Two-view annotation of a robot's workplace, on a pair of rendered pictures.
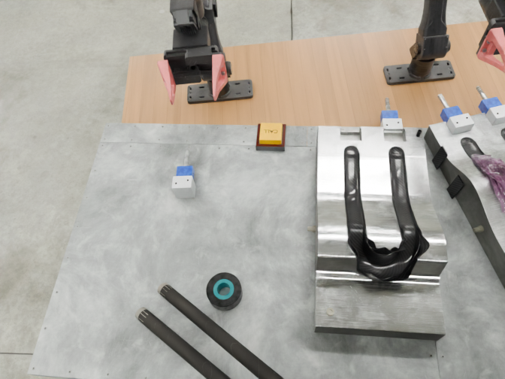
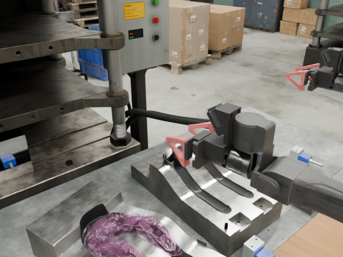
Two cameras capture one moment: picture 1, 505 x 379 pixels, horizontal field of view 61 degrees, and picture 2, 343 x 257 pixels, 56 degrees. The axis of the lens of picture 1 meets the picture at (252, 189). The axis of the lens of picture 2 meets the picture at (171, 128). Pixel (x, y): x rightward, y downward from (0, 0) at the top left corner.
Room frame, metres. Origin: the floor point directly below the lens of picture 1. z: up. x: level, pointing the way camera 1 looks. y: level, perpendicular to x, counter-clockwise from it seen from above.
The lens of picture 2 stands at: (0.90, -1.04, 1.57)
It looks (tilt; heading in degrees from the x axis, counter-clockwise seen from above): 28 degrees down; 128
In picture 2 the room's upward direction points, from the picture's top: straight up
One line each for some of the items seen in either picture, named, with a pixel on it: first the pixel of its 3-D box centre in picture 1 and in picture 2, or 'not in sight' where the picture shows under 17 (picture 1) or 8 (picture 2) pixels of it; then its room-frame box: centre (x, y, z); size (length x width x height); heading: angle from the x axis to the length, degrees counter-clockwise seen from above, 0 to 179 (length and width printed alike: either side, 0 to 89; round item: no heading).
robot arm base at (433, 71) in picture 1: (421, 63); not in sight; (0.89, -0.55, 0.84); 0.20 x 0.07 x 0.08; 86
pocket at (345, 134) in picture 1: (349, 137); (262, 208); (0.64, -0.27, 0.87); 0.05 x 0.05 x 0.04; 78
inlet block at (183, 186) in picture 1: (185, 171); (307, 159); (0.65, 0.17, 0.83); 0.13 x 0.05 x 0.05; 172
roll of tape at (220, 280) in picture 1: (224, 291); not in sight; (0.31, 0.10, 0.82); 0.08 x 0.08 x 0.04
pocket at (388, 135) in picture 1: (393, 138); (239, 224); (0.62, -0.37, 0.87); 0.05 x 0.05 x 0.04; 78
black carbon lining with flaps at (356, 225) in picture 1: (381, 202); (201, 172); (0.42, -0.28, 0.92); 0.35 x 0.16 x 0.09; 168
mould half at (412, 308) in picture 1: (373, 218); (200, 180); (0.41, -0.27, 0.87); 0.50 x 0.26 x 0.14; 168
